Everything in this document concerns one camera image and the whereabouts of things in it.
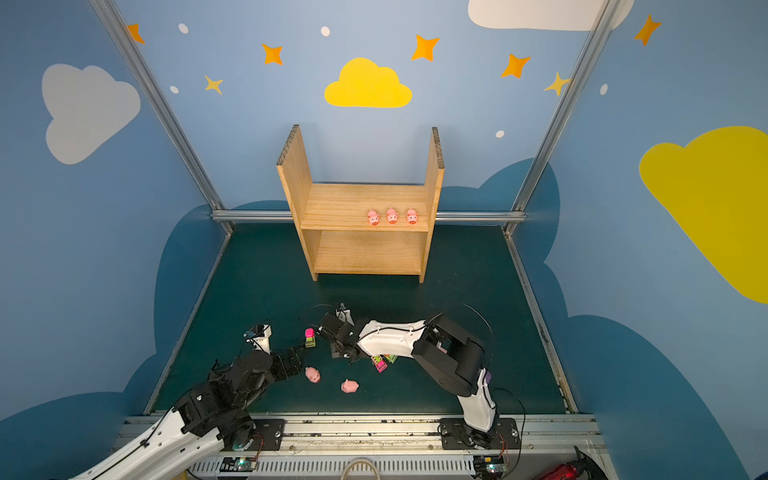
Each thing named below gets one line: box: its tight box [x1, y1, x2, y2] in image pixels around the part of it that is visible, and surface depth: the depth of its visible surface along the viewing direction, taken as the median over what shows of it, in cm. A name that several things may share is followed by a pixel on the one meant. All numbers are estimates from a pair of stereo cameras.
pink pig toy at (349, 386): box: [341, 378, 359, 394], surface depth 82 cm
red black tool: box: [534, 446, 611, 480], surface depth 70 cm
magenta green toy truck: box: [371, 354, 389, 373], surface depth 86 cm
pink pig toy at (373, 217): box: [367, 209, 380, 227], surface depth 86 cm
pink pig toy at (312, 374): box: [305, 367, 321, 383], surface depth 84 cm
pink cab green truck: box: [305, 328, 316, 348], surface depth 91 cm
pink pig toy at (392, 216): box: [386, 207, 399, 225], surface depth 86 cm
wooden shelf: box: [276, 124, 445, 283], surface depth 95 cm
